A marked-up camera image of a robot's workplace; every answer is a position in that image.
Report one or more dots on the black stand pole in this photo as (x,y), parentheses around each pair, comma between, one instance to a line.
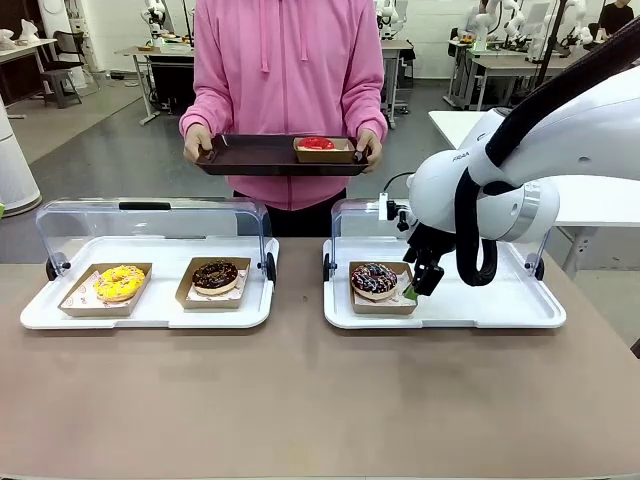
(549,55)

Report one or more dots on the chocolate glazed donut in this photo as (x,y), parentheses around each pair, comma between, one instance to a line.
(216,286)

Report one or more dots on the kraft paper donut box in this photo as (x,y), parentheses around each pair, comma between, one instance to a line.
(100,310)
(210,303)
(325,156)
(385,309)

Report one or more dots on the background person white shirt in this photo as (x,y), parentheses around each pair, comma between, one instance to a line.
(477,15)

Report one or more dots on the white background desk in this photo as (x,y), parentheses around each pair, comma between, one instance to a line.
(25,46)

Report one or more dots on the yellow sprinkled donut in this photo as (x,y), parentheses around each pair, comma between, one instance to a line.
(107,291)

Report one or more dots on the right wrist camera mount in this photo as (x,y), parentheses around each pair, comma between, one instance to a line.
(395,210)

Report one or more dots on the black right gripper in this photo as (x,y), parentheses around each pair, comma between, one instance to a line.
(432,242)

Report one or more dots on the person's left hand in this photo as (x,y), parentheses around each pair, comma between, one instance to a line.
(375,147)

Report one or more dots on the person's right hand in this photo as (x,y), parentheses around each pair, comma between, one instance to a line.
(196,145)

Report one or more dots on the clear plastic display cover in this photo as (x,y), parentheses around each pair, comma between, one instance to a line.
(360,225)
(150,225)

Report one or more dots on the black cabinet under workbench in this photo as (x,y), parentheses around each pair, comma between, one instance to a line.
(172,87)

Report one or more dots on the grey background workbench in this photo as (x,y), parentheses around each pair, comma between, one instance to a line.
(160,52)
(397,46)
(515,65)

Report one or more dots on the chocolate donut colourful sprinkles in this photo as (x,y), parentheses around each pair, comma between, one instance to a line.
(374,291)

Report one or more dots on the background person black shirt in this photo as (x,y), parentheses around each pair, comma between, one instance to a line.
(616,15)

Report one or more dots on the white cylinder appliance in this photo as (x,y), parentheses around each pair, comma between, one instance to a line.
(17,165)

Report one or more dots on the grey office chair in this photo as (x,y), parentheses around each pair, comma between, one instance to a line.
(60,80)

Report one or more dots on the person's right forearm pink sleeve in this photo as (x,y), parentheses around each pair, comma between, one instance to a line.
(197,115)

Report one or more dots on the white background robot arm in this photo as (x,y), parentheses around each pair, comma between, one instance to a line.
(387,15)
(575,22)
(500,22)
(154,20)

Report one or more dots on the white plaster figure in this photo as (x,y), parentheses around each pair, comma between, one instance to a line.
(30,31)
(7,39)

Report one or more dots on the white display tray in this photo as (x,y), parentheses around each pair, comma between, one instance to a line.
(165,280)
(475,305)

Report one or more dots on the pink hoodie torso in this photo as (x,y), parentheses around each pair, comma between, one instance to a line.
(290,75)

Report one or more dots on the small yellow object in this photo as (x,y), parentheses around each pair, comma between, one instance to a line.
(146,48)

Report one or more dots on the white side table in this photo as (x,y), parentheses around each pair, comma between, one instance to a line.
(450,125)

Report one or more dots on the person's black trousers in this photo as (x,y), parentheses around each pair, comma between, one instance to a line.
(300,222)

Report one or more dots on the red glazed donut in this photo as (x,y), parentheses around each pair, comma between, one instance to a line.
(305,144)

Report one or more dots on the dark brown serving tray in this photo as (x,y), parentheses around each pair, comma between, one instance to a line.
(250,155)

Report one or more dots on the person's left forearm pink sleeve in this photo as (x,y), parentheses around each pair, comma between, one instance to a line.
(372,117)

